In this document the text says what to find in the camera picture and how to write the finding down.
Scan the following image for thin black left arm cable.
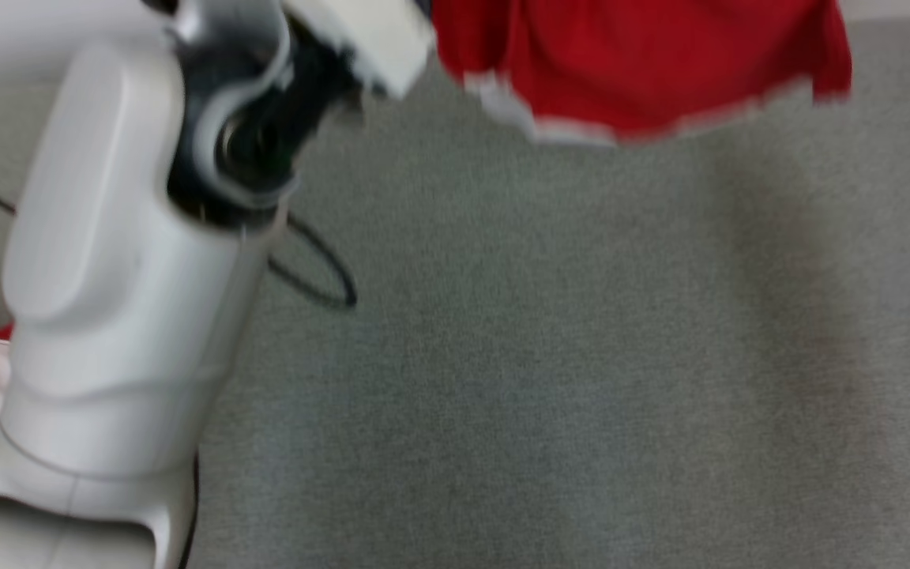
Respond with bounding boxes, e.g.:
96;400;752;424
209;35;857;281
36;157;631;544
0;172;359;311

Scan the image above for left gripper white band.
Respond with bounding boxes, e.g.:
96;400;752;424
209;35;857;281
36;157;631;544
281;0;436;100

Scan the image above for red shorts with white waistband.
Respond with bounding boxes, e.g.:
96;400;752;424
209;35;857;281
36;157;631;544
430;0;853;148

